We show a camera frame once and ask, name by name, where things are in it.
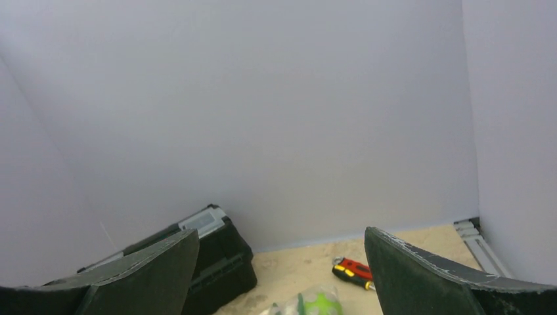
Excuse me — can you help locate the clear zip top bag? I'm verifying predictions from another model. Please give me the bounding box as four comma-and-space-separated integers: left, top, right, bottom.
260, 285, 344, 315

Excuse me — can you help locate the toy green apple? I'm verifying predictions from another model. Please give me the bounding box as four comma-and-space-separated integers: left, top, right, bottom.
300, 291, 344, 315

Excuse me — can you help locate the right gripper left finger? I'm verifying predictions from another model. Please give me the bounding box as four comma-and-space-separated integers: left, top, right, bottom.
1, 230, 199, 314

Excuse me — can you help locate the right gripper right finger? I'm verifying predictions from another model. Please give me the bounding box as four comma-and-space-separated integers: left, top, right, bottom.
365, 227, 556, 314

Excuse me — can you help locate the aluminium rail right side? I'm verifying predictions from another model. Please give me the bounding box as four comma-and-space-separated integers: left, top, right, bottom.
453, 217, 514, 278

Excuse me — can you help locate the black toolbox red handle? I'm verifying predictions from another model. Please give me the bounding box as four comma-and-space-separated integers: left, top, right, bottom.
78, 204, 257, 314

